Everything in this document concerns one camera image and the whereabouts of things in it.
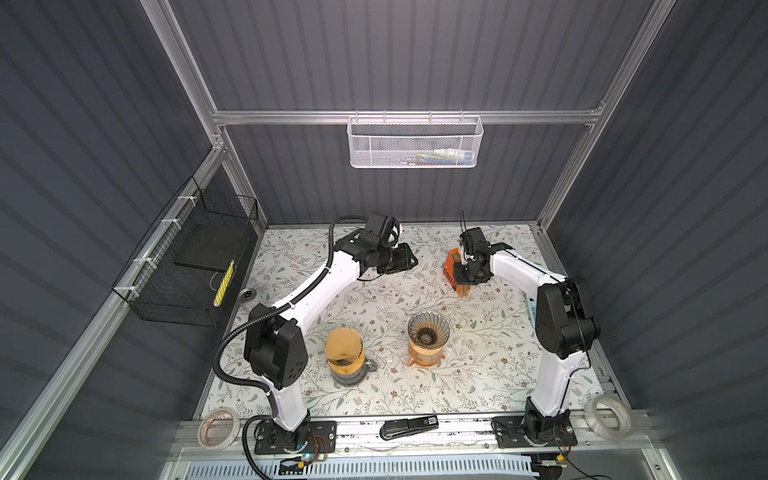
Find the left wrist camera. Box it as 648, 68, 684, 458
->
360, 211, 400, 247

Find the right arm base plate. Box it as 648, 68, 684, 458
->
491, 411, 578, 449

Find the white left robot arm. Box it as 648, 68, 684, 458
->
243, 233, 418, 435

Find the clear tape roll right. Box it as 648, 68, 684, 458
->
583, 394, 635, 441

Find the small metal cap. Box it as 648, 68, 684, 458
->
238, 288, 257, 303

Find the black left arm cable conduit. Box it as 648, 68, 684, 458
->
212, 214, 368, 480

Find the grey glass pitcher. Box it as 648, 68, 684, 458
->
328, 359, 378, 387

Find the tape roll left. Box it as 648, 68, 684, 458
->
197, 407, 241, 451

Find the teal calculator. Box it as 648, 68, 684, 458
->
526, 298, 537, 327

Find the white wire mesh basket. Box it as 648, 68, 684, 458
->
346, 114, 484, 169

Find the orange glass pitcher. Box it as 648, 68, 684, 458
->
407, 344, 443, 367

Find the black stapler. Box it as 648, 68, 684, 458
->
379, 415, 439, 441

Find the black wire basket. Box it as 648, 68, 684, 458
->
113, 181, 259, 327

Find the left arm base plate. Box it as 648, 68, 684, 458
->
253, 420, 338, 455

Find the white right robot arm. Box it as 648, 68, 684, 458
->
448, 240, 600, 445

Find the orange coffee filter holder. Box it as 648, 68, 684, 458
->
443, 249, 470, 298

